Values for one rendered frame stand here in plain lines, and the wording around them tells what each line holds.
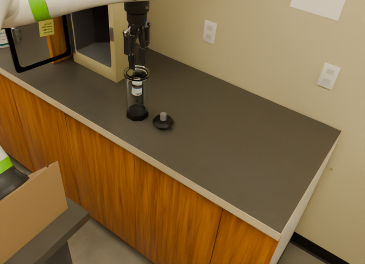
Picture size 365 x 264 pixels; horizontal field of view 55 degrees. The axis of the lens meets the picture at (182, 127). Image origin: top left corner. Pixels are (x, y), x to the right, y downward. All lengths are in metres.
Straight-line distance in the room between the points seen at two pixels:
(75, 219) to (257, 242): 0.66
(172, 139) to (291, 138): 0.53
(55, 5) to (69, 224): 0.68
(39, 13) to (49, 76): 0.83
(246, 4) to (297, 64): 0.37
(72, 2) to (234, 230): 0.99
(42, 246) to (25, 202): 0.17
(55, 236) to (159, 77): 1.01
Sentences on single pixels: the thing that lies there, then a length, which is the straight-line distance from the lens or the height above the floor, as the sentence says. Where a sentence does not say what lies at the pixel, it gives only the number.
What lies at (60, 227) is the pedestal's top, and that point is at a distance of 1.25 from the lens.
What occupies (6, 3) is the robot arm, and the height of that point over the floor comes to 1.59.
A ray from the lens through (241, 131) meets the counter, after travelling 1.60.
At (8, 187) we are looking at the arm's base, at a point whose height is 1.14.
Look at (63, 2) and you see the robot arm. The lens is 1.14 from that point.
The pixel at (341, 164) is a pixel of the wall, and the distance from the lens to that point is 1.94.
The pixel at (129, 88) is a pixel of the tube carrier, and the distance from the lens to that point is 1.50.
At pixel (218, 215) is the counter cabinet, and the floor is 0.80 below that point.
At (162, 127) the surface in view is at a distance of 1.52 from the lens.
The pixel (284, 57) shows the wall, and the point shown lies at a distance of 1.75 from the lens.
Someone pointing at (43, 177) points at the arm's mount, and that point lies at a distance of 1.11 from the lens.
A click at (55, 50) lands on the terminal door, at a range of 1.95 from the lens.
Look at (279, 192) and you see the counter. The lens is 1.39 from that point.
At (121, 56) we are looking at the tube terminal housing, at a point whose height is 1.07.
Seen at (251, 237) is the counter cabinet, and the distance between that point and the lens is 1.42.
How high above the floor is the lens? 1.94
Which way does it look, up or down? 40 degrees down
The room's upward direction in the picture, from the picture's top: 6 degrees clockwise
